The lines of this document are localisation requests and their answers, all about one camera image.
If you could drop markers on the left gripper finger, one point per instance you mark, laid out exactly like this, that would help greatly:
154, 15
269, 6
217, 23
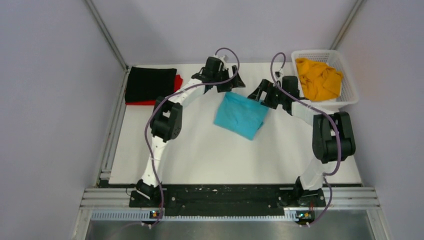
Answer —
224, 88
237, 82

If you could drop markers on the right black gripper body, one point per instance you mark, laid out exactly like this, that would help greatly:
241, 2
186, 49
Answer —
275, 96

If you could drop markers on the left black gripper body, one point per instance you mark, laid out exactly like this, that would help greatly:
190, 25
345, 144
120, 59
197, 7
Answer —
221, 75

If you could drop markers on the turquoise t shirt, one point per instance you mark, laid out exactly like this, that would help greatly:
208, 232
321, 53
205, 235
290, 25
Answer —
240, 115

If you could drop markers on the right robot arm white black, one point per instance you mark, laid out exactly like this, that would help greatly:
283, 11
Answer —
332, 135

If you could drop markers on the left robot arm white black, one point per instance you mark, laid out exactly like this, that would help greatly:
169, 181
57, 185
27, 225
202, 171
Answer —
165, 123

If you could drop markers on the folded red t shirt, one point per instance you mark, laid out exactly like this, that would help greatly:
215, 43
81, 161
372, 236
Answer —
178, 81

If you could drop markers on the orange t shirt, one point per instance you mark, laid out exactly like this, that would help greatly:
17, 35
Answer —
319, 81

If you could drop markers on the folded black t shirt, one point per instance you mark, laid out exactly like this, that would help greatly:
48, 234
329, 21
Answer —
147, 84

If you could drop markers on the white plastic basket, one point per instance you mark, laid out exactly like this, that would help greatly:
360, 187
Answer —
332, 58

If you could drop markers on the aluminium front rail frame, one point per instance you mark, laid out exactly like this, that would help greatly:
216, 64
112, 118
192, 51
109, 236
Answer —
354, 214

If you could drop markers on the left aluminium side rail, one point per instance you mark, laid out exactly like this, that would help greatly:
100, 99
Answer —
108, 149

